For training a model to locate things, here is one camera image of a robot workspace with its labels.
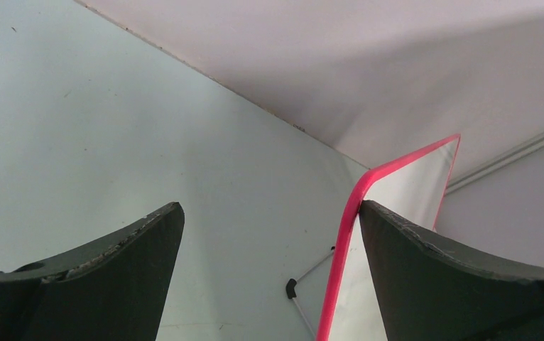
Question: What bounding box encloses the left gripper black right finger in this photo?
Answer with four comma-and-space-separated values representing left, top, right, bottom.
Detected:
359, 200, 544, 340

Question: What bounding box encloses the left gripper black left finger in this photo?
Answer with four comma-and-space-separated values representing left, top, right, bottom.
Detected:
0, 202, 185, 340

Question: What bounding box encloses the pink-framed whiteboard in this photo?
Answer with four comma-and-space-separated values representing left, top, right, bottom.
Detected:
315, 134, 460, 340

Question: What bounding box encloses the black whiteboard foot clip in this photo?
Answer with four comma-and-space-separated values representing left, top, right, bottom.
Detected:
285, 278, 298, 300

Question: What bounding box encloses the aluminium frame rail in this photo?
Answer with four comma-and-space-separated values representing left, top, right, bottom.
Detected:
445, 132, 544, 195

